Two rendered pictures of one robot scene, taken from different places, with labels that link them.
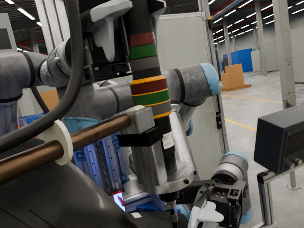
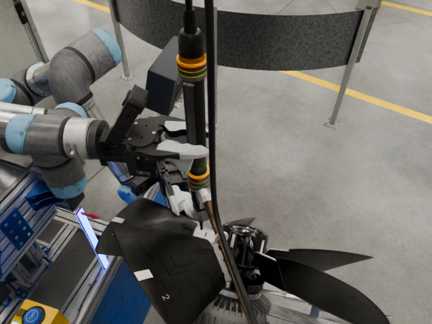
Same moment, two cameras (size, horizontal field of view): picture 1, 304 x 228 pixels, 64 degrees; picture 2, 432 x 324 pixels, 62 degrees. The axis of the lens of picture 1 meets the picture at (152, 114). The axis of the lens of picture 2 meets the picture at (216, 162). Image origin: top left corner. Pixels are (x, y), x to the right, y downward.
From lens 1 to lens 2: 0.60 m
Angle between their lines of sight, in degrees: 58
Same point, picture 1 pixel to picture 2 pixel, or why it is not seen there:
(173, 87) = (85, 79)
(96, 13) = (185, 156)
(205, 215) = (179, 198)
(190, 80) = (98, 64)
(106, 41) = (185, 164)
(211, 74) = (115, 49)
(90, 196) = (176, 240)
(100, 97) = not seen: hidden behind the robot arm
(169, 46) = not seen: outside the picture
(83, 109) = (79, 173)
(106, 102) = not seen: hidden behind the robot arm
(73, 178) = (162, 237)
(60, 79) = (55, 160)
